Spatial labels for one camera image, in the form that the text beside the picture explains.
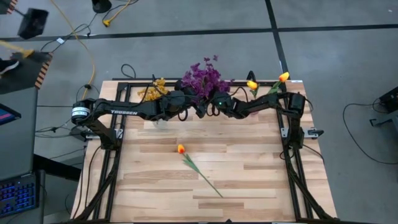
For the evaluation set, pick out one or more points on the black round stand base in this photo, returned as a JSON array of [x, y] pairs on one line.
[[101, 5]]

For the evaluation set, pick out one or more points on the grey side desk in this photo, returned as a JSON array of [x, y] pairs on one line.
[[18, 149]]

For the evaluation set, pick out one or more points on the black square container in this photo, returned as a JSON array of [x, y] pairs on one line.
[[32, 23]]

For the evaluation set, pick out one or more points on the small lit screen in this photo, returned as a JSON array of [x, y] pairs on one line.
[[7, 114]]

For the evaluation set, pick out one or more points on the large hazard-striped black mat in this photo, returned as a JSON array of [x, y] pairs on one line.
[[28, 77]]

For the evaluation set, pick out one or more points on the small hazard-striped black mat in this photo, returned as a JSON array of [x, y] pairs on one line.
[[4, 6]]

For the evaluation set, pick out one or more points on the yellow artificial tulip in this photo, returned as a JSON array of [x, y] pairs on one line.
[[252, 85]]

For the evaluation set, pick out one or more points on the person's shoe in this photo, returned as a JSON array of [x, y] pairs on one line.
[[7, 66]]

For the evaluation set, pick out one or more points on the orange artificial tulip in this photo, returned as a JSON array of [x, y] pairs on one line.
[[181, 149], [283, 76]]

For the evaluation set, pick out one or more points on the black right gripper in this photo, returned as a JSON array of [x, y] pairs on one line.
[[222, 104]]

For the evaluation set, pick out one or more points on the backlit keyboard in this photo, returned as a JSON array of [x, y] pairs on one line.
[[17, 196]]

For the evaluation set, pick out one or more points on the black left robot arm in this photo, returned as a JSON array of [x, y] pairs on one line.
[[124, 112]]

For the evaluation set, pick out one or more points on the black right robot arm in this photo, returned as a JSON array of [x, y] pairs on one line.
[[264, 102]]

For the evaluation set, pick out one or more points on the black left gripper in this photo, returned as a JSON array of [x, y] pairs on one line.
[[174, 102]]

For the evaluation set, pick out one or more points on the white floor tag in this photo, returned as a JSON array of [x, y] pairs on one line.
[[60, 40]]

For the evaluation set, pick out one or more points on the black floor equipment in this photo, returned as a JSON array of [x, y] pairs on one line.
[[390, 99]]

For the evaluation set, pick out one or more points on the black aluminium table frame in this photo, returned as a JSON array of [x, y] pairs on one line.
[[199, 84]]

